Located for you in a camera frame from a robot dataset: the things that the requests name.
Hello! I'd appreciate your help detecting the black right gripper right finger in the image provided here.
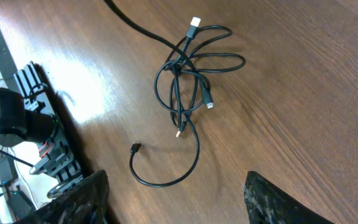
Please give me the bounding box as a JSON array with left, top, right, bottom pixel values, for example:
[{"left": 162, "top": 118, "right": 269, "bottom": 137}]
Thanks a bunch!
[{"left": 244, "top": 171, "right": 330, "bottom": 224}]

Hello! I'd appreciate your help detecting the black short usb cable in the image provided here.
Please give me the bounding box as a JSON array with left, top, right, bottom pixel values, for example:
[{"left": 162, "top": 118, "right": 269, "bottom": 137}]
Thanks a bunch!
[{"left": 129, "top": 114, "right": 201, "bottom": 189}]

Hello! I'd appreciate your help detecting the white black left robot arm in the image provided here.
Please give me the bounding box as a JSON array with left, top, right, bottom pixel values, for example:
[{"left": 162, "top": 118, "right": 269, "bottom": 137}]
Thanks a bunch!
[{"left": 0, "top": 88, "right": 59, "bottom": 147}]

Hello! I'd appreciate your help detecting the black aluminium mounting rail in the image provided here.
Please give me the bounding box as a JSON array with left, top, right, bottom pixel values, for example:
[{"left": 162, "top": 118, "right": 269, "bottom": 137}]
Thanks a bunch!
[{"left": 14, "top": 62, "right": 84, "bottom": 185}]

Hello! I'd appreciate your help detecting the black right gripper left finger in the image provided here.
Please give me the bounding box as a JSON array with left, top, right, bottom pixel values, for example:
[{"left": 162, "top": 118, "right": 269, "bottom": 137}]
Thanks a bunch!
[{"left": 16, "top": 170, "right": 109, "bottom": 224}]

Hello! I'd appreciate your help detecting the black right camera cable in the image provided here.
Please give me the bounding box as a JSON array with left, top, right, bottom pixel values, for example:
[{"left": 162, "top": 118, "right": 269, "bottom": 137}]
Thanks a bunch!
[{"left": 103, "top": 0, "right": 195, "bottom": 69}]

